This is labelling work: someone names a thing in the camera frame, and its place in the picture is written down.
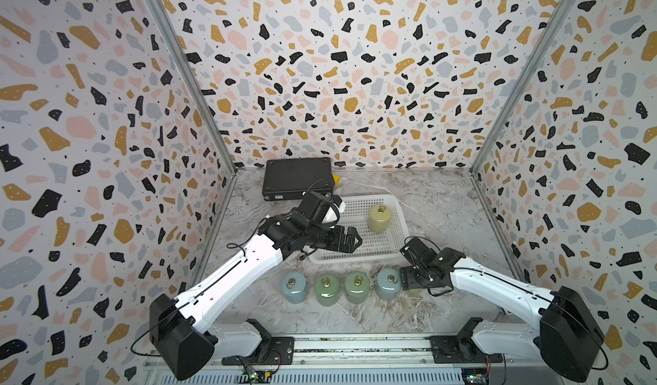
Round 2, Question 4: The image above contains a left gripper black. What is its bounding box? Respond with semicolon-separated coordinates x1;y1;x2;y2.
307;225;365;253

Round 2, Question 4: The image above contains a white plastic basket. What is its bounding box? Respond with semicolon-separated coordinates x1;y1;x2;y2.
310;194;410;265

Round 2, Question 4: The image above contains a yellow-green tea canister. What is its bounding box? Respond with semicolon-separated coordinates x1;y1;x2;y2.
368;204;393;234

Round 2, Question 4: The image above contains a blue tea canister front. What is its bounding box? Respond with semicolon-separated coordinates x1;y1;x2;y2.
374;268;401;301

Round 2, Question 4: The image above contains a blue tea canister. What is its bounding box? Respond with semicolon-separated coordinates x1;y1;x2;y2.
374;268;401;301
280;270;309;304

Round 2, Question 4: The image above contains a green tea canister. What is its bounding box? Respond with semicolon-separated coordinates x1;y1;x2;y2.
344;271;371;305
314;274;340;307

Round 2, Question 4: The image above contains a blue tea canister back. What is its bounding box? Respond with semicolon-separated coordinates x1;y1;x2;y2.
280;270;309;304

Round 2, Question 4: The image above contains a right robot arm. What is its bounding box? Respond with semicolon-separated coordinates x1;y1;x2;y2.
400;236;606;383

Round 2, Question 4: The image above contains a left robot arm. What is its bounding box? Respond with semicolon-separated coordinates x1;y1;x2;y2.
148;191;363;381

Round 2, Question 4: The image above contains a black briefcase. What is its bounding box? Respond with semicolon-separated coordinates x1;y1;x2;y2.
262;157;335;201

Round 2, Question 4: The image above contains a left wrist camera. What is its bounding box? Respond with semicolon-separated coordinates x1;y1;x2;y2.
326;194;346;217

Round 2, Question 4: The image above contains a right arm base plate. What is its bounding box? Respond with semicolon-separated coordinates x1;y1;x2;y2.
429;335;503;364

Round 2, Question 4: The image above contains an aluminium front rail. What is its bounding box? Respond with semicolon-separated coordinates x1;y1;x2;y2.
143;332;586;385

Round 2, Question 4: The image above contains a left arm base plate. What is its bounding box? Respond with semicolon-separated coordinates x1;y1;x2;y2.
222;336;295;366

